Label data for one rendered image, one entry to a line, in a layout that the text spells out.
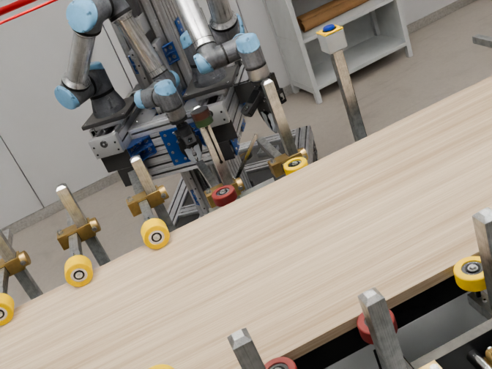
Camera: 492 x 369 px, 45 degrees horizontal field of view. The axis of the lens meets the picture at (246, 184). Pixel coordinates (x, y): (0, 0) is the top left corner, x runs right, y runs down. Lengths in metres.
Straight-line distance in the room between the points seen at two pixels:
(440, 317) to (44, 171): 3.68
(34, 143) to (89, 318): 3.04
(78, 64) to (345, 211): 1.32
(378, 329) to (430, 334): 0.42
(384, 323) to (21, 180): 3.90
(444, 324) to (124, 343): 0.77
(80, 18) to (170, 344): 1.33
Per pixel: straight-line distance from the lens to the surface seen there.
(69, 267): 1.82
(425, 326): 1.46
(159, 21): 2.74
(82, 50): 2.46
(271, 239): 1.64
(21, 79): 4.53
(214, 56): 2.11
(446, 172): 1.71
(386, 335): 1.09
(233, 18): 2.51
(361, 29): 5.28
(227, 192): 1.94
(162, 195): 2.00
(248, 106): 2.06
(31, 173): 4.70
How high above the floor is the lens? 1.80
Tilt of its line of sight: 27 degrees down
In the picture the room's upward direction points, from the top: 22 degrees counter-clockwise
